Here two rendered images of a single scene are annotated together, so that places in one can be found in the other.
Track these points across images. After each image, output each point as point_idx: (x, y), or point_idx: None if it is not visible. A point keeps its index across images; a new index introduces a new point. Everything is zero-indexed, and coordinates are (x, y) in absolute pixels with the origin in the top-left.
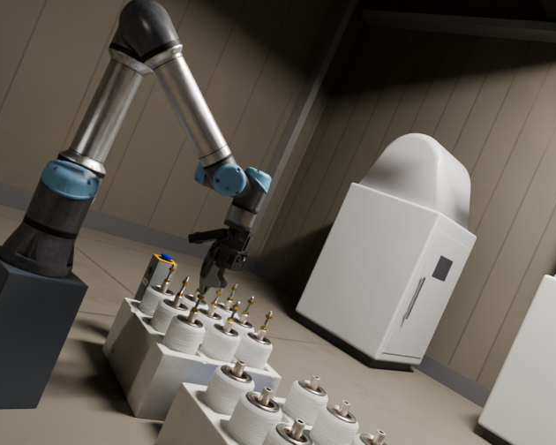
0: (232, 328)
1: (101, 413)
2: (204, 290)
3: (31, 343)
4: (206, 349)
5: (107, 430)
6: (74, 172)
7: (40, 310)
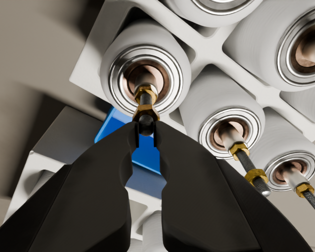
0: (258, 136)
1: (52, 26)
2: (153, 132)
3: None
4: (183, 103)
5: (40, 57)
6: None
7: None
